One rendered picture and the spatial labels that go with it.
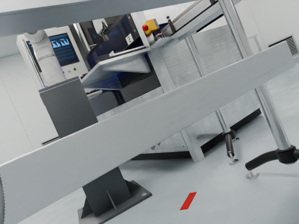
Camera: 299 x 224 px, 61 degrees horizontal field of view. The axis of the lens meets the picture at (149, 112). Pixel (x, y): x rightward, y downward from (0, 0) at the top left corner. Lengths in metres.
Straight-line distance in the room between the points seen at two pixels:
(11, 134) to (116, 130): 6.39
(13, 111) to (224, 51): 5.74
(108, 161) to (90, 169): 0.05
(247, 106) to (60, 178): 1.91
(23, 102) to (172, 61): 5.65
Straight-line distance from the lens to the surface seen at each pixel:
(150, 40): 1.82
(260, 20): 6.55
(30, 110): 7.10
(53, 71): 1.72
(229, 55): 2.31
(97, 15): 0.81
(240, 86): 0.97
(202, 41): 2.13
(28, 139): 7.00
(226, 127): 1.75
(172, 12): 2.05
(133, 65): 1.79
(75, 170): 0.61
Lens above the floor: 0.56
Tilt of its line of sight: 3 degrees down
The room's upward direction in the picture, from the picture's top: 23 degrees counter-clockwise
